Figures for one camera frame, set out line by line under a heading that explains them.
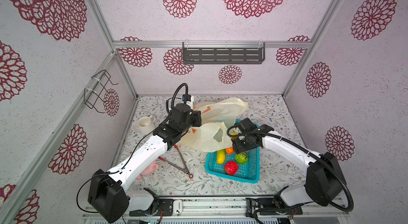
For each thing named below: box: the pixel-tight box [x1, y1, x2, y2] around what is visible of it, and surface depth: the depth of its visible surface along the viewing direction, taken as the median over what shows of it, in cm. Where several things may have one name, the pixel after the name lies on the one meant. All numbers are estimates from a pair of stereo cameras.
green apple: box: [234, 151, 249, 165], surface depth 85 cm
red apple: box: [224, 160, 240, 176], surface depth 82 cm
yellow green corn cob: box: [216, 148, 226, 165], surface depth 89 cm
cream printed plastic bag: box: [179, 98, 249, 153], surface depth 77 cm
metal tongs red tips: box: [157, 144, 194, 179], surface depth 87 cm
